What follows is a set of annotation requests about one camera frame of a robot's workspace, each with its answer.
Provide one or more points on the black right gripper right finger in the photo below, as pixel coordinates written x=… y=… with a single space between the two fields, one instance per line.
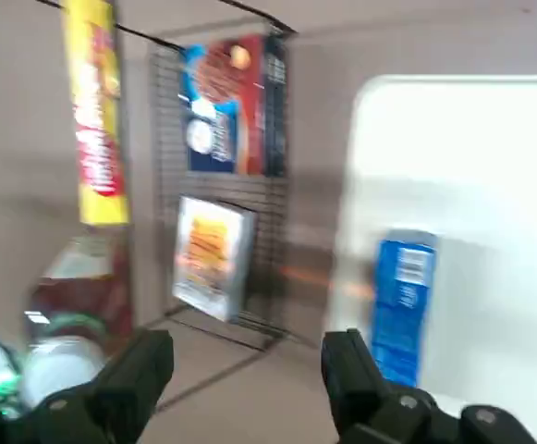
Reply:
x=356 y=388

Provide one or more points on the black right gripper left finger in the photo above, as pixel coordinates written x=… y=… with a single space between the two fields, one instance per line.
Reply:
x=129 y=379

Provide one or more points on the blue Oreo cookie box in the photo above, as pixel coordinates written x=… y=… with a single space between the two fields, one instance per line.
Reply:
x=399 y=314

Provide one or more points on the brown tea bottle white cap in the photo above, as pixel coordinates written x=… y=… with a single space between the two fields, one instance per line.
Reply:
x=83 y=300

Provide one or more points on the white plastic tray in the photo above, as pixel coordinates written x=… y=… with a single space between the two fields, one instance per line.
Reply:
x=480 y=185

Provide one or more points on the Franzzi white cookie box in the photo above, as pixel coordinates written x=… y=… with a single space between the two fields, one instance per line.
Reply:
x=208 y=259

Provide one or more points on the yellow Nabati wafer pack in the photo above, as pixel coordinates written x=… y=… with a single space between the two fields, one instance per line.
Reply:
x=97 y=139

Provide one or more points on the Chocofello blue red cookie box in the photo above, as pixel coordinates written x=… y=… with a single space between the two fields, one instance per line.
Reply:
x=226 y=115

